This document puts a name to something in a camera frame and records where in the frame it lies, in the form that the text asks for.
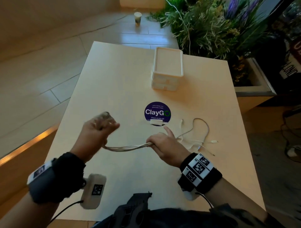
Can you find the black wristband with markers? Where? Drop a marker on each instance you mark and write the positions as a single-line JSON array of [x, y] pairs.
[[65, 176], [211, 178]]

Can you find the grey wooden planter box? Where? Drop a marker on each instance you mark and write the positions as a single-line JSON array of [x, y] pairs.
[[258, 91]]

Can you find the paper cup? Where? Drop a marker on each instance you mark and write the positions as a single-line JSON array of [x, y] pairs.
[[138, 18]]

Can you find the person's right forearm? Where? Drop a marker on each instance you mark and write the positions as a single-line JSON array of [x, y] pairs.
[[235, 199]]

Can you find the brown wooden bench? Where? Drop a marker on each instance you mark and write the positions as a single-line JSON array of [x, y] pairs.
[[14, 178]]

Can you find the person's dark clothing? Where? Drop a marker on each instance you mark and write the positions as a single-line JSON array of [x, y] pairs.
[[188, 219]]

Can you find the white plastic drawer box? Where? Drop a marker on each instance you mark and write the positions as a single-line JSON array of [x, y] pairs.
[[168, 61]]

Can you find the black right wristband with markers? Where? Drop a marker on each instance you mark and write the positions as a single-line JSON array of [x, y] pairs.
[[211, 178]]

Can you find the round purple sticker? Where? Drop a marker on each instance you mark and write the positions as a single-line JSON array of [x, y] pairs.
[[157, 106]]

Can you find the person's left hand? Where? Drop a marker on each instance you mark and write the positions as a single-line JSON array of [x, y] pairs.
[[91, 138]]

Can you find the green potted plants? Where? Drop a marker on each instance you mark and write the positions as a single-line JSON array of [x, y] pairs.
[[211, 33]]

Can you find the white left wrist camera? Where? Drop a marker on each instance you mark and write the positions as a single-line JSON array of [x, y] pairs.
[[91, 202]]

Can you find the black left wristband with markers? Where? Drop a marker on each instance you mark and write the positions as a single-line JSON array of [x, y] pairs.
[[65, 176]]

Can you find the person's left forearm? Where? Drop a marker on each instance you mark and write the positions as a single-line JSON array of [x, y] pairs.
[[23, 216]]

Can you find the white shoe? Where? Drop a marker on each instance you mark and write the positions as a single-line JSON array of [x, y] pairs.
[[294, 151]]

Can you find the person's right hand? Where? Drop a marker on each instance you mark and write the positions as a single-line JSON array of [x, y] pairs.
[[169, 150]]

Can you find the black chest harness mount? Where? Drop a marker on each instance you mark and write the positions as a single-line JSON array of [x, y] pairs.
[[134, 211]]

